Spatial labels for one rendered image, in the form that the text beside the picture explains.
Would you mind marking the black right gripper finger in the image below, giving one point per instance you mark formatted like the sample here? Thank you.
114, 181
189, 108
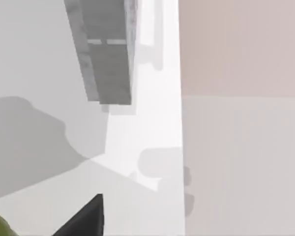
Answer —
91, 218

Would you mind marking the grey cabinet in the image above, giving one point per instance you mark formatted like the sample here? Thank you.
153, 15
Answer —
105, 61

